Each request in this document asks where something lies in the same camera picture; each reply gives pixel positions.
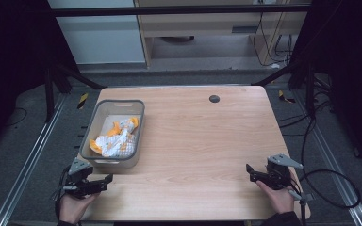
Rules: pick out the black metal stand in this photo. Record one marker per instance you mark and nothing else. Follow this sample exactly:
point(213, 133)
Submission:
point(309, 91)
point(48, 94)

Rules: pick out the yellow black tape marker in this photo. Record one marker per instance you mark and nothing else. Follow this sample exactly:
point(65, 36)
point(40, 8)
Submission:
point(285, 98)
point(82, 101)

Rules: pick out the white and orange cloth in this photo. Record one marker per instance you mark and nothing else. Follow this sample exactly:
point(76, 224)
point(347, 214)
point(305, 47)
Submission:
point(119, 142)

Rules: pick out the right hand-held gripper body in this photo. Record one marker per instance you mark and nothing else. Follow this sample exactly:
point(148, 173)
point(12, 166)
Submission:
point(279, 174)

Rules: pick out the grey plastic storage bin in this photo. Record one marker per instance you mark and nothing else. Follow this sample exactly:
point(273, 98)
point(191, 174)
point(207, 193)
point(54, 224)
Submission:
point(138, 132)

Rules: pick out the grey metal floor rail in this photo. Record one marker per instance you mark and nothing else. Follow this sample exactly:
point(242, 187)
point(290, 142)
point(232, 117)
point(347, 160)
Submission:
point(28, 160)
point(333, 169)

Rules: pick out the black horizontal frame bar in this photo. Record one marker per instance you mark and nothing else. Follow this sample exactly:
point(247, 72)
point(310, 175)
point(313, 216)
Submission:
point(169, 10)

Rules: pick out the light wooden desk furniture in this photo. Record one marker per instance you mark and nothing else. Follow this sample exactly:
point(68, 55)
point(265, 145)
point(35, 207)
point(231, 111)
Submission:
point(201, 23)

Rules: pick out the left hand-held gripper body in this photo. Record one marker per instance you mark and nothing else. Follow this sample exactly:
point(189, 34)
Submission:
point(79, 169)

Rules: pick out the person's right hand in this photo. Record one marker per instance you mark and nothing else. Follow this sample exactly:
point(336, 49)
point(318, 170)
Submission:
point(281, 199)

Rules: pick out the black curtain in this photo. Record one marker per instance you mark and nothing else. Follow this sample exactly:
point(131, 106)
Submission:
point(352, 62)
point(9, 56)

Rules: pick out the white cabinet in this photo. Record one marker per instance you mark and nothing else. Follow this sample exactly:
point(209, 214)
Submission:
point(100, 37)

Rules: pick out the round dark table grommet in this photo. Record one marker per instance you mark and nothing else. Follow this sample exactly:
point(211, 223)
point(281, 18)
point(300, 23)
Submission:
point(214, 99)

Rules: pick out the person's left hand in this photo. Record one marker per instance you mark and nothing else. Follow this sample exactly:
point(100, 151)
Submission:
point(72, 208)

